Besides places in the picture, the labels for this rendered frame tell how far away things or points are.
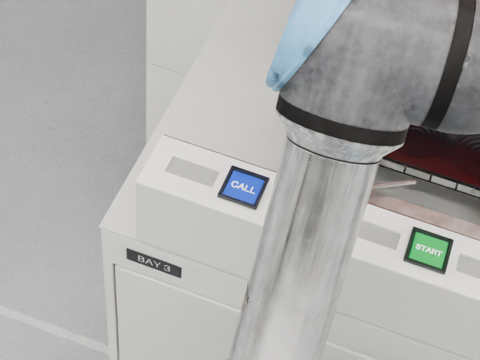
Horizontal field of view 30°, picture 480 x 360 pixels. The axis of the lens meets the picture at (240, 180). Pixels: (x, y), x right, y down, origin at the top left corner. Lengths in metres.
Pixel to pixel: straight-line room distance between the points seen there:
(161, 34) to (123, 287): 0.66
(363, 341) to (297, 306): 0.55
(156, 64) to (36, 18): 0.97
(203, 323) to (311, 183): 0.72
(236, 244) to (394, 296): 0.23
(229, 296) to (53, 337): 0.90
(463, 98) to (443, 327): 0.58
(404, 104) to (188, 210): 0.54
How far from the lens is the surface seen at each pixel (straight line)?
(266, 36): 1.64
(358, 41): 0.72
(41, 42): 2.82
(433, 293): 1.20
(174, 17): 1.88
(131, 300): 1.49
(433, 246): 1.21
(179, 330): 1.50
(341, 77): 0.72
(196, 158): 1.25
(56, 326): 2.21
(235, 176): 1.23
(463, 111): 0.74
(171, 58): 1.96
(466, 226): 1.36
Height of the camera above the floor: 1.92
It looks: 51 degrees down
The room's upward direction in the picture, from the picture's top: 8 degrees clockwise
